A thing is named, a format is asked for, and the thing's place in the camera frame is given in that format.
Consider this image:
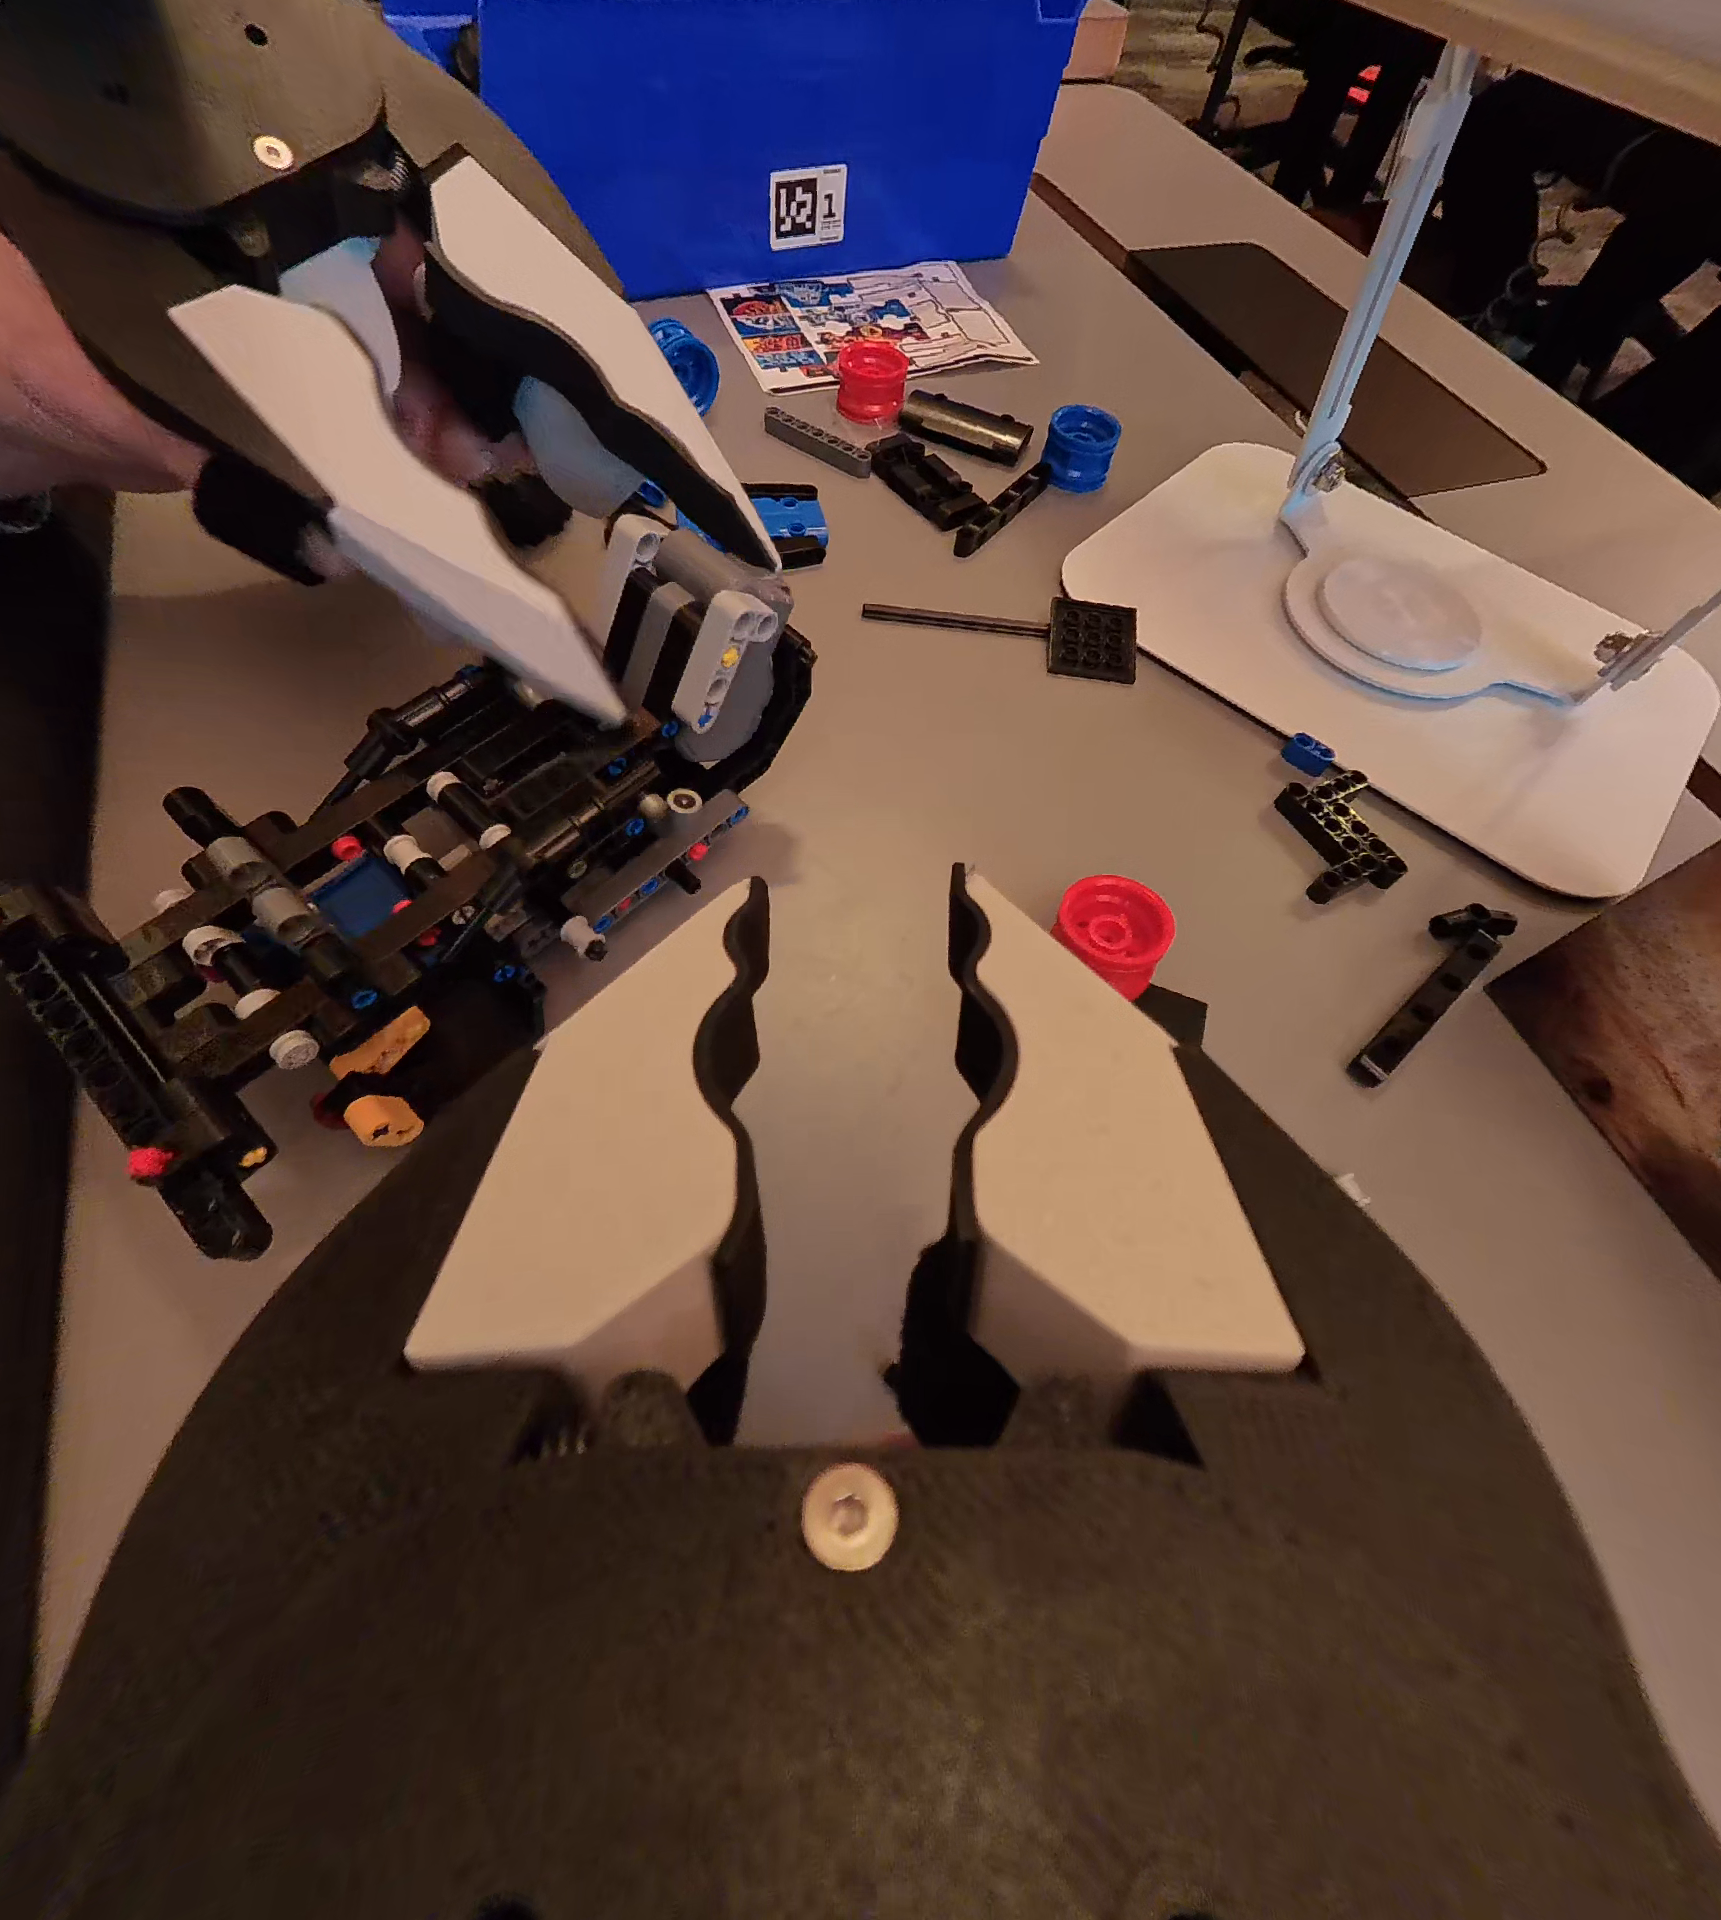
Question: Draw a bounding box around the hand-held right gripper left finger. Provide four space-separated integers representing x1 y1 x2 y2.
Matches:
403 877 774 1381

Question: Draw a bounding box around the person's left hand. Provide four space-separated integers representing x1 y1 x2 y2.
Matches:
0 186 207 504

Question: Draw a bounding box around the long black beam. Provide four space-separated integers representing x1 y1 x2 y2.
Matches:
952 463 1057 560
1346 905 1519 1087

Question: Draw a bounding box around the black L-shaped beam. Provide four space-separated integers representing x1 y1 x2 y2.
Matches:
1272 769 1409 907

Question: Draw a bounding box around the blue wheel rim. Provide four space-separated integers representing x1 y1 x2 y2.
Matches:
1047 404 1124 495
646 319 725 418

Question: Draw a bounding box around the black grid plate on axle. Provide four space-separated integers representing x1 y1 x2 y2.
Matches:
861 594 1141 688

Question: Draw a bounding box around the blue flat panel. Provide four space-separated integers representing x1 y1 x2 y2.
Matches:
741 482 833 571

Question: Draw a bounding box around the toy truck chassis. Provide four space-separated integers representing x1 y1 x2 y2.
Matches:
0 511 820 1263

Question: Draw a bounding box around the blue storage bin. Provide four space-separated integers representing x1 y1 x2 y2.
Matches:
380 0 1091 303

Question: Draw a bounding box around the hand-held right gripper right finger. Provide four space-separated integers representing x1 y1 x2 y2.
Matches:
890 864 1308 1443

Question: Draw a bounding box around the grey holed beam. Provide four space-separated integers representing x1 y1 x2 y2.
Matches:
763 404 875 481

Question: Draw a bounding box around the white book stand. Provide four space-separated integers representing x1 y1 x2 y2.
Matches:
1062 0 1721 902

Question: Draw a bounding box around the monster truck toy box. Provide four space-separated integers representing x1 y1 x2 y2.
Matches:
1487 780 1721 1404

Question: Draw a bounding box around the grey desk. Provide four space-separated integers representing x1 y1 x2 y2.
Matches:
34 83 1721 1908

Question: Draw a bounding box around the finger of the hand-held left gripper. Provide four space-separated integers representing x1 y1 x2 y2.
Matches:
169 288 635 731
418 154 787 579

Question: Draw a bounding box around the red wheel rim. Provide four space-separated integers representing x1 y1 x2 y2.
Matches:
833 337 910 425
1051 874 1178 1004

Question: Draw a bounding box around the black beam frame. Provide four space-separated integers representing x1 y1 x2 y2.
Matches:
866 432 988 532

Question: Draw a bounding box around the printed sticker sheet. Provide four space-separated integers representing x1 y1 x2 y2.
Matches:
706 263 1043 397

